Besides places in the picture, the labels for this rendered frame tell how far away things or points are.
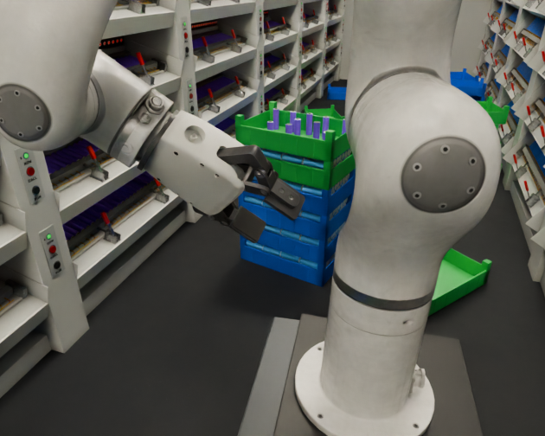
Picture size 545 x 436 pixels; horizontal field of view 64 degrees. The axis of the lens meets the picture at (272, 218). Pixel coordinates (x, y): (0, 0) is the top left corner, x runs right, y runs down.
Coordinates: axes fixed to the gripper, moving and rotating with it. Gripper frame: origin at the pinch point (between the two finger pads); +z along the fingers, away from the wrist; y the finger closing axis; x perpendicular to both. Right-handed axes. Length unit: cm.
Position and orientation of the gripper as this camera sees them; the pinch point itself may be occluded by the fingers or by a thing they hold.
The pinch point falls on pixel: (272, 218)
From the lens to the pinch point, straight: 50.9
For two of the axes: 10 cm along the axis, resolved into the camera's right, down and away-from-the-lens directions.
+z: 8.0, 5.5, 2.5
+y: -4.7, 3.1, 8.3
